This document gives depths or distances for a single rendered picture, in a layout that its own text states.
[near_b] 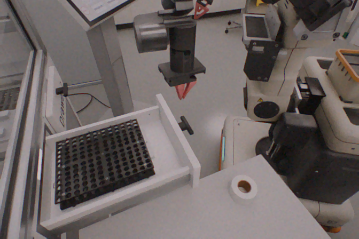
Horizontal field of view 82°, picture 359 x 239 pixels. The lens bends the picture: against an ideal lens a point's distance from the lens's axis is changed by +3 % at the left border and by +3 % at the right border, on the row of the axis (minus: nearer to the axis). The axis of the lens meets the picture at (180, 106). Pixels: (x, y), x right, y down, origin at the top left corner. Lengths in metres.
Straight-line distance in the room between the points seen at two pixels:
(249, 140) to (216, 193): 0.81
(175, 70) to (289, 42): 0.48
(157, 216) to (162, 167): 0.13
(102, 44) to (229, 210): 1.14
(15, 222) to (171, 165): 0.34
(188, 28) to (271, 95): 0.57
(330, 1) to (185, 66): 0.36
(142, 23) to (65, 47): 1.82
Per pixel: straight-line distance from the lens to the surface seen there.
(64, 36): 2.18
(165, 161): 0.61
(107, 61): 1.45
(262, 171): 0.73
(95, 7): 1.21
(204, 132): 1.76
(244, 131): 1.46
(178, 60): 0.46
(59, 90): 0.81
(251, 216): 0.65
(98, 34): 1.37
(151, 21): 0.43
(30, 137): 0.57
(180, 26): 0.43
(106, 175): 0.54
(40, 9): 2.13
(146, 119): 0.69
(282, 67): 0.90
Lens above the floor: 1.35
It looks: 43 degrees down
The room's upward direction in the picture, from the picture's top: straight up
